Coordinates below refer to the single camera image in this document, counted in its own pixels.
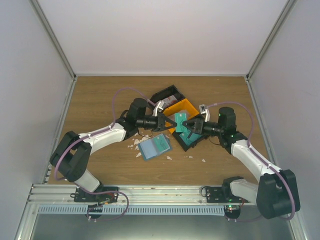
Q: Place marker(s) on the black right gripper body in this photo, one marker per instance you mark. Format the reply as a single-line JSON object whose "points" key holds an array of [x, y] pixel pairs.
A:
{"points": [[200, 130]]}

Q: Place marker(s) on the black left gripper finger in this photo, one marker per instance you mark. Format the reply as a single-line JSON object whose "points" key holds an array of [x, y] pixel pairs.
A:
{"points": [[168, 120], [170, 127]]}

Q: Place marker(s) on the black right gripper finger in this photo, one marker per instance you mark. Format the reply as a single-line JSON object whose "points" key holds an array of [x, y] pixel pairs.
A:
{"points": [[187, 134], [189, 123]]}

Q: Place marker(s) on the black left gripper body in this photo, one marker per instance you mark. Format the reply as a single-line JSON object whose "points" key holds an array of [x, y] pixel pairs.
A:
{"points": [[156, 125]]}

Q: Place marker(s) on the teal green VIP card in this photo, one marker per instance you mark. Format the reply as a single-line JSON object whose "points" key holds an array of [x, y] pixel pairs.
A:
{"points": [[161, 144]]}

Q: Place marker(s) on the teal leather card holder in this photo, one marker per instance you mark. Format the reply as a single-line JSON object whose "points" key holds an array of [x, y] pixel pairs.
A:
{"points": [[148, 150]]}

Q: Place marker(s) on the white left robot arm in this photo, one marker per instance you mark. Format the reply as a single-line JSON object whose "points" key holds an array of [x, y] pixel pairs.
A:
{"points": [[71, 156]]}

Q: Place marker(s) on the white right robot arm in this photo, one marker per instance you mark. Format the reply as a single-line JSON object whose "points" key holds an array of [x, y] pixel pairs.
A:
{"points": [[276, 192]]}

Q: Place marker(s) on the teal card holder stack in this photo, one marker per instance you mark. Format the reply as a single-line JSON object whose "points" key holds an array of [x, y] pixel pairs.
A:
{"points": [[189, 143]]}

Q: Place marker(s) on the pink white card stack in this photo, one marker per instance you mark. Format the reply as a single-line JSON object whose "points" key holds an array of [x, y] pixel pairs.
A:
{"points": [[179, 112]]}

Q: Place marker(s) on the red white card stack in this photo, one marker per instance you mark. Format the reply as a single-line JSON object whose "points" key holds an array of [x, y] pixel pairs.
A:
{"points": [[170, 100]]}

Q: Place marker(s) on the black storage bin with cards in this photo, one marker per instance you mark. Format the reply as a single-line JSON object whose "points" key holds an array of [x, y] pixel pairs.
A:
{"points": [[166, 92]]}

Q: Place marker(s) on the black storage bin with holders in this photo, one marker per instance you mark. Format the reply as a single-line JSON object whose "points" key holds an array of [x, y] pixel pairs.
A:
{"points": [[184, 147]]}

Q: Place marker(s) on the yellow storage bin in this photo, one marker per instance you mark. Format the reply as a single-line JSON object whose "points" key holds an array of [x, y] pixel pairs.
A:
{"points": [[183, 106]]}

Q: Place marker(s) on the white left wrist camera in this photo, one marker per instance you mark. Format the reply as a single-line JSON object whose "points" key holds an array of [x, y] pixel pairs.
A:
{"points": [[158, 109]]}

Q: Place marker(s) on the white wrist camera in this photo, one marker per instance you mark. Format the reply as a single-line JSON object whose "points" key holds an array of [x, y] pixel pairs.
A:
{"points": [[204, 111], [158, 109]]}

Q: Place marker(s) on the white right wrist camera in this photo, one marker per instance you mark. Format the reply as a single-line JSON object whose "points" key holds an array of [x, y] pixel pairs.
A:
{"points": [[204, 111]]}

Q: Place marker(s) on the grey slotted cable duct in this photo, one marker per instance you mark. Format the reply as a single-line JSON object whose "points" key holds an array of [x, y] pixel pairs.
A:
{"points": [[196, 210]]}

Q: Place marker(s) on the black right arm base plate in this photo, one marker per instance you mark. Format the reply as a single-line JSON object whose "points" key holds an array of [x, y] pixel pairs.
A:
{"points": [[232, 205]]}

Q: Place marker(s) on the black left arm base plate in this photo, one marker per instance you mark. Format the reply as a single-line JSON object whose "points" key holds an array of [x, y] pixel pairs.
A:
{"points": [[103, 195]]}

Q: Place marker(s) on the aluminium mounting rail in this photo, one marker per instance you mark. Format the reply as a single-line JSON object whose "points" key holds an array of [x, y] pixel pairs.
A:
{"points": [[151, 195]]}

